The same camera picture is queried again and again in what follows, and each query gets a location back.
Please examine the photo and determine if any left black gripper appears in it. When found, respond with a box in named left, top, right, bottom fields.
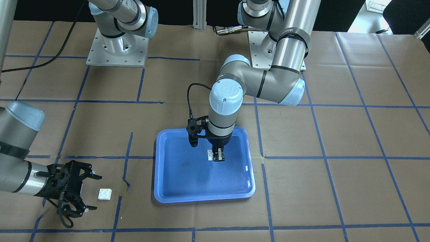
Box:
left=187, top=116, right=232, bottom=161

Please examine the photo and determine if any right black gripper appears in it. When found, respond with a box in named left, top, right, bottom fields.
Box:
left=35, top=161, right=102, bottom=215

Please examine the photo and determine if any white block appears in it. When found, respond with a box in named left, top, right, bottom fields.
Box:
left=207, top=150, right=214, bottom=161
left=98, top=188, right=112, bottom=201

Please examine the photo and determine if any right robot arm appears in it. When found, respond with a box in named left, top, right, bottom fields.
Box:
left=0, top=0, right=159, bottom=218

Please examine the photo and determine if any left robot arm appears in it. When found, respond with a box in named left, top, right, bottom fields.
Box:
left=186, top=0, right=320, bottom=161

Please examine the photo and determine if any blue plastic tray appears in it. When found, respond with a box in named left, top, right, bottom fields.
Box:
left=154, top=126, right=256, bottom=203

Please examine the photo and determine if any black cable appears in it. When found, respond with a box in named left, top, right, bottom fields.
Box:
left=0, top=0, right=88, bottom=229
left=187, top=83, right=213, bottom=120

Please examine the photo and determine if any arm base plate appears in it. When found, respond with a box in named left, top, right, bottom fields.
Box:
left=86, top=29, right=149, bottom=68
left=247, top=30, right=307, bottom=72

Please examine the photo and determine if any silver cable connector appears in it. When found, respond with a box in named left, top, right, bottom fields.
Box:
left=212, top=26, right=243, bottom=36

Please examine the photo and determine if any aluminium frame post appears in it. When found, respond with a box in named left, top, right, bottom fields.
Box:
left=192, top=0, right=207, bottom=32

